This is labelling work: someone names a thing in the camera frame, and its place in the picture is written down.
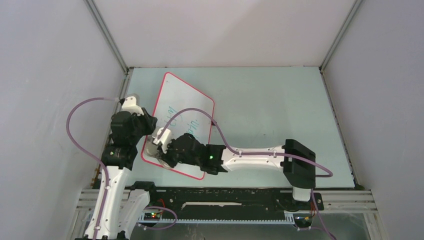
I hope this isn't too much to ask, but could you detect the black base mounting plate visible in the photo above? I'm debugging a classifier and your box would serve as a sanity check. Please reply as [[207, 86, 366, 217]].
[[150, 187, 324, 222]]

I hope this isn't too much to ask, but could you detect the corner aluminium post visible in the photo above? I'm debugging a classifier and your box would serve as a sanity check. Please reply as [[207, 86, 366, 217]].
[[319, 0, 364, 74], [84, 0, 129, 75]]

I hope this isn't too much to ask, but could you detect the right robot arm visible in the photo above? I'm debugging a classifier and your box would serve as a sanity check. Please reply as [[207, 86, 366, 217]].
[[152, 131, 316, 209]]

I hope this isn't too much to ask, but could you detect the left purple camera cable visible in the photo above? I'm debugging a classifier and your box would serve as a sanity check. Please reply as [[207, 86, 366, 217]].
[[65, 96, 122, 240]]

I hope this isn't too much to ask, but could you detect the grey mesh sponge eraser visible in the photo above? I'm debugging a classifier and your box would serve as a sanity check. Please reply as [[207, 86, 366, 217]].
[[144, 135, 171, 170]]

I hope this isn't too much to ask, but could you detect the aluminium frame rail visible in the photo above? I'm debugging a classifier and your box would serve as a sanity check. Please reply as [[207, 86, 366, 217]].
[[74, 190, 379, 226]]

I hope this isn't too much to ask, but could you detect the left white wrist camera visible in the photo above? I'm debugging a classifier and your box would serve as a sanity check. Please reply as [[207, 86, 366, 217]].
[[119, 94, 145, 116]]

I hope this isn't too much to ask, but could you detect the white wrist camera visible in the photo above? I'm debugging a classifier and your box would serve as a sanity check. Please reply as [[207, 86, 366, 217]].
[[119, 94, 145, 116], [152, 127, 173, 154]]

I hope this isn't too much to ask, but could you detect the pink-framed whiteboard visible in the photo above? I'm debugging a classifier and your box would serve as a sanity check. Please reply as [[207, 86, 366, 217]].
[[140, 72, 216, 181]]

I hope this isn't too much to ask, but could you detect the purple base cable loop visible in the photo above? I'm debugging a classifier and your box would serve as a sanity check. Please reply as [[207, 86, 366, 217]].
[[139, 206, 179, 231]]

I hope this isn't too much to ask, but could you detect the left corner aluminium post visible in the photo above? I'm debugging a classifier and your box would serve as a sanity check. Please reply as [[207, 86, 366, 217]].
[[84, 0, 129, 75]]

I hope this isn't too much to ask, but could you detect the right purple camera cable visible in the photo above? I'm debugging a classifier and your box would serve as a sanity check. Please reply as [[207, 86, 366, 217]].
[[158, 108, 337, 240]]

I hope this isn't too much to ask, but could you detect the right corner aluminium post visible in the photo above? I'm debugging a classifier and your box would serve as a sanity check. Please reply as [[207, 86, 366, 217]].
[[319, 0, 364, 74]]

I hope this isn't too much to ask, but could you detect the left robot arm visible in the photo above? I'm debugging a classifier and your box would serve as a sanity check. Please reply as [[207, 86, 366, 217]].
[[82, 106, 158, 240]]

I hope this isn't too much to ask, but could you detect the purple camera cable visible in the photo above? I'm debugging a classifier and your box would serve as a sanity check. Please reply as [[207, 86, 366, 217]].
[[65, 96, 122, 240], [158, 108, 337, 240]]

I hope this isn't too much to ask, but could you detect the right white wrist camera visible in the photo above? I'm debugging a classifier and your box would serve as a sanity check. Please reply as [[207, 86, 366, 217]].
[[152, 127, 173, 154]]

